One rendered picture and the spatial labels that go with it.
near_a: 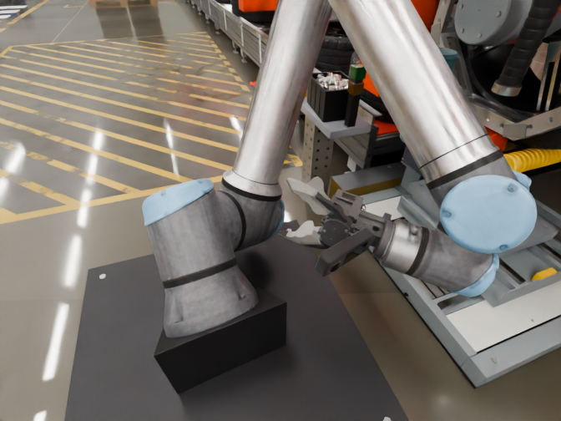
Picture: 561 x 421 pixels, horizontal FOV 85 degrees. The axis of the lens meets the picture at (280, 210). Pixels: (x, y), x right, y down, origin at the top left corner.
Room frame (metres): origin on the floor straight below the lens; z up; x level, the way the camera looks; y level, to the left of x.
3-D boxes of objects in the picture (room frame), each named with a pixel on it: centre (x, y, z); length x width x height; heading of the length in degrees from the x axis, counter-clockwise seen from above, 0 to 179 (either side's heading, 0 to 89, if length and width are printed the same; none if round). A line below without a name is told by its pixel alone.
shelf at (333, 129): (1.22, -0.18, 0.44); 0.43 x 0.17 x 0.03; 20
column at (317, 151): (1.25, -0.17, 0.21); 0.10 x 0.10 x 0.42; 20
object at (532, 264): (0.81, -0.75, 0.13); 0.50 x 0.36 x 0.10; 20
